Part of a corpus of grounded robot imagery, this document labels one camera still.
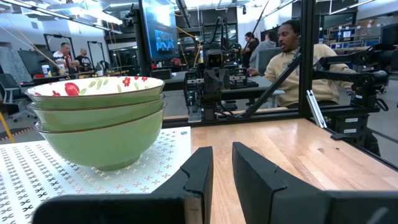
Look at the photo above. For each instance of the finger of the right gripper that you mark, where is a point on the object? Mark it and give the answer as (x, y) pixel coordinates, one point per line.
(224, 88)
(211, 88)

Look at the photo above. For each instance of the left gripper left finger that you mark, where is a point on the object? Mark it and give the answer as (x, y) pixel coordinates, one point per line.
(124, 210)

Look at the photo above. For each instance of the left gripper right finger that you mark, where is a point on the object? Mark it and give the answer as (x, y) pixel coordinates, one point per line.
(295, 207)

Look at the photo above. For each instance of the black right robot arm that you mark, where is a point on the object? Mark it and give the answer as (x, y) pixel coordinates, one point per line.
(213, 110)

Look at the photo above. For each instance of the grey work desk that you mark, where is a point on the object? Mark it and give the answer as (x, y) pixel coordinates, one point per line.
(177, 82)

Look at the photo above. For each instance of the white perforated metal shelf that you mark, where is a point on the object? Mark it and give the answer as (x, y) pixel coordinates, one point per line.
(93, 183)

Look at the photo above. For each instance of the person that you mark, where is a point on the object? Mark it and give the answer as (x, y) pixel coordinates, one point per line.
(329, 84)
(264, 49)
(252, 46)
(63, 57)
(83, 60)

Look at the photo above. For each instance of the monitor with blue screen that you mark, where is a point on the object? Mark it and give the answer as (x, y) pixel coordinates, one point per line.
(160, 34)

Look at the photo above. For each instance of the silver aluminium bar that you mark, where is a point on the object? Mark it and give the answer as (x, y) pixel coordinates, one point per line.
(315, 109)

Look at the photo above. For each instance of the grey office chair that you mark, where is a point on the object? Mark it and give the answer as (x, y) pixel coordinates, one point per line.
(12, 93)

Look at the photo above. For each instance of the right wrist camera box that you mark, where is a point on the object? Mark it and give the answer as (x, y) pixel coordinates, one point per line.
(214, 58)

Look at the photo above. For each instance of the black aluminium rig frame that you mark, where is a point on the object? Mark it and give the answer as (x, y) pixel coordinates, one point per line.
(308, 46)

